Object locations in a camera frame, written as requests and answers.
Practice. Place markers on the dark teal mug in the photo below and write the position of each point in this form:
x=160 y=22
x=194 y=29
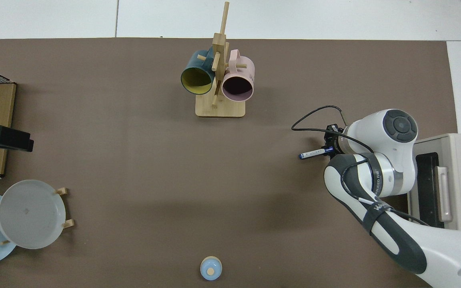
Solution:
x=192 y=66

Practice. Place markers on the blue and white marker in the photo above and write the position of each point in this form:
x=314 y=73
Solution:
x=312 y=153

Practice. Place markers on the grey plate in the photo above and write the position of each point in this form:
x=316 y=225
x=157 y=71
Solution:
x=30 y=214

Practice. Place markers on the wooden cup stand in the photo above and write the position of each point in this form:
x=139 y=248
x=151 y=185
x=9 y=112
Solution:
x=219 y=108

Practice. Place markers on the wooden plate rack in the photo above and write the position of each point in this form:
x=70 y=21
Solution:
x=68 y=224

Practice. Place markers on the pink mug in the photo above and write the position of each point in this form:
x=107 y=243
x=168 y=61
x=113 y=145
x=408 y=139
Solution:
x=244 y=68

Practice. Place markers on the brown table cloth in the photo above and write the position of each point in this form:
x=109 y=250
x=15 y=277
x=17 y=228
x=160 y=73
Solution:
x=134 y=160

